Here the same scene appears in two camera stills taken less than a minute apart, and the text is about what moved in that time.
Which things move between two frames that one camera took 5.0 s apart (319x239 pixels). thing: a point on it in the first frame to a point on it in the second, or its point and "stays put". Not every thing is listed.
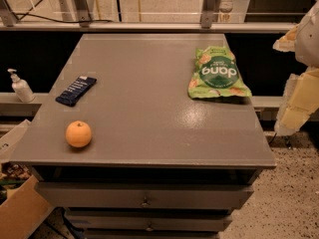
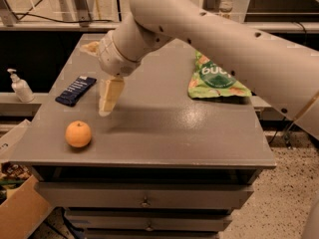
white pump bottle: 21,87 stays put
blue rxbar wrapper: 77,90 stays put
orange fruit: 78,133 stays put
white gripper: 309,40 to 110,59
